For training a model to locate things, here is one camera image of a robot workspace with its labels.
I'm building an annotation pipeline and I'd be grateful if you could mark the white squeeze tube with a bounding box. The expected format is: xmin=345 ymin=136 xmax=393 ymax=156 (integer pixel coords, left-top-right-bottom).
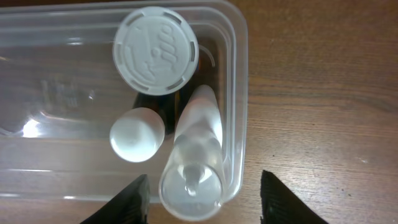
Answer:
xmin=159 ymin=85 xmax=226 ymax=222

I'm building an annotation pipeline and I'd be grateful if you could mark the black white-capped bottle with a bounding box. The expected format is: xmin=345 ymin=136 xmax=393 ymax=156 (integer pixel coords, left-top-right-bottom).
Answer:
xmin=109 ymin=93 xmax=175 ymax=163

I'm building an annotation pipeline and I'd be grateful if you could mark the clear plastic container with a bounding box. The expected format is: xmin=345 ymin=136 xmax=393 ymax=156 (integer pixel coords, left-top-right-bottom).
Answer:
xmin=1 ymin=1 xmax=248 ymax=202

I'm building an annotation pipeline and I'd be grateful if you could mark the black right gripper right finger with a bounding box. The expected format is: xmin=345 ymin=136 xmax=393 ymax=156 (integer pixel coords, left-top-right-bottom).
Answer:
xmin=261 ymin=170 xmax=327 ymax=224

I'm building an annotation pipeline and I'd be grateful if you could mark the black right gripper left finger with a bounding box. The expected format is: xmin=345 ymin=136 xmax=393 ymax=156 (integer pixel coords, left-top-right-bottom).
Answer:
xmin=81 ymin=174 xmax=150 ymax=224

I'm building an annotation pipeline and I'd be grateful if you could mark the orange white-capped tube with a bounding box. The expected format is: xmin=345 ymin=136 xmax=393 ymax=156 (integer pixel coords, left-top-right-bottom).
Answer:
xmin=113 ymin=6 xmax=199 ymax=96

